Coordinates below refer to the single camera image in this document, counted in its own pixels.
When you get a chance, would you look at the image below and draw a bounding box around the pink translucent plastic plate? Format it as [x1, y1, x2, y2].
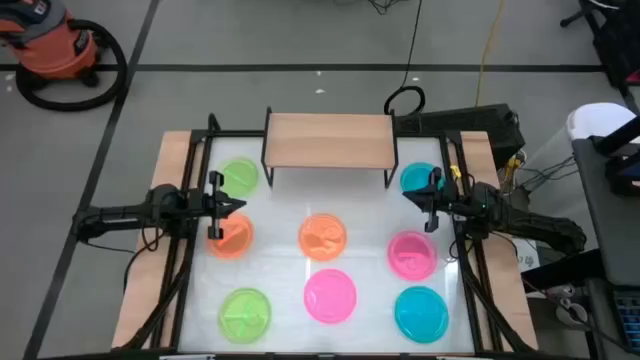
[387, 229, 439, 282]
[303, 268, 359, 325]

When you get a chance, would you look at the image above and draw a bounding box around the black control box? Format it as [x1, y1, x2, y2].
[394, 103, 526, 156]

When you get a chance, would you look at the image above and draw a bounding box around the grey side desk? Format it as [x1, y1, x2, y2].
[572, 134, 640, 287]

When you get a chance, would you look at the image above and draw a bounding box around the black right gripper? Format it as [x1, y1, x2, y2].
[402, 167, 459, 234]

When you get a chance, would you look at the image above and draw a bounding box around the black hanging cable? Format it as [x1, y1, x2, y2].
[383, 0, 427, 117]

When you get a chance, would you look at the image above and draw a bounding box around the green translucent plastic plate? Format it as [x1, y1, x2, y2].
[217, 287, 273, 345]
[215, 156, 261, 199]

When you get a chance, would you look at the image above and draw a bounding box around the white round bin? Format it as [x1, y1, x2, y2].
[566, 102, 639, 147]

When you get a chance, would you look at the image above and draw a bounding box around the black vacuum hose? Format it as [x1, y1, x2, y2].
[14, 18, 129, 112]

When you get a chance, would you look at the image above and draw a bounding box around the black office chair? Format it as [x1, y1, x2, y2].
[559, 0, 640, 92]

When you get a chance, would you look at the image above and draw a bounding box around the blue translucent plastic plate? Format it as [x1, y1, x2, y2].
[399, 161, 446, 195]
[393, 285, 450, 345]

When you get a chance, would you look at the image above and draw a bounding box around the orange shop vacuum cleaner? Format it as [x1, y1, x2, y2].
[0, 0, 101, 84]

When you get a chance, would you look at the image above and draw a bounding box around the wooden shelf with black legs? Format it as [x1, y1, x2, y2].
[263, 106, 399, 190]

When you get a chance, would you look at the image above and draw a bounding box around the black keyboard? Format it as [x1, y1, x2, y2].
[612, 292, 640, 352]

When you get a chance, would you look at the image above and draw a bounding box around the white paper sheet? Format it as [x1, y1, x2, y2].
[514, 238, 542, 272]

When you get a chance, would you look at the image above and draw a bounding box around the yellow hanging cable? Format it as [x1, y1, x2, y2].
[474, 0, 508, 108]

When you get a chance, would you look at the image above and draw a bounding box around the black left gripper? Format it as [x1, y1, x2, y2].
[187, 170, 248, 241]

